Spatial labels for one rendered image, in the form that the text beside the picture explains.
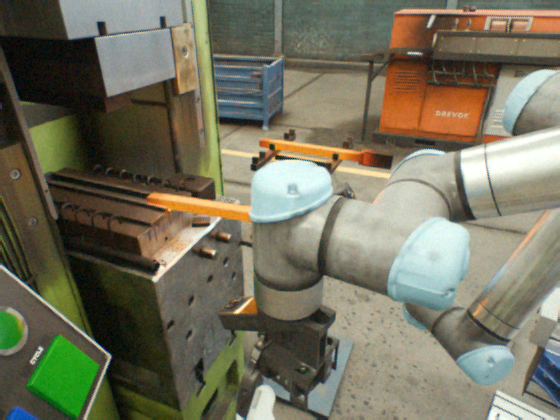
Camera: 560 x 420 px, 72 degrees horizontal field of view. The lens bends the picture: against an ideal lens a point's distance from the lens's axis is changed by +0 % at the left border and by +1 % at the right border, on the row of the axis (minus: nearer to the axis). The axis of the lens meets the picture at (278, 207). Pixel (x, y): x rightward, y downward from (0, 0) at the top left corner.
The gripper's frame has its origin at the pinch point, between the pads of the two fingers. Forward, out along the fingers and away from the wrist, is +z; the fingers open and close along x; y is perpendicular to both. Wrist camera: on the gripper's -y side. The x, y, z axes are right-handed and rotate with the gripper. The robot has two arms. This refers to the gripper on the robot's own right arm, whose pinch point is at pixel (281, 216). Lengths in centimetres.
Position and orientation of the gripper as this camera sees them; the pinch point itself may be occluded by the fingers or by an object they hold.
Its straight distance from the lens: 79.5
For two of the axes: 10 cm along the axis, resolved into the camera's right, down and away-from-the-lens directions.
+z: -9.3, -1.6, 3.4
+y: 0.3, 8.7, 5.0
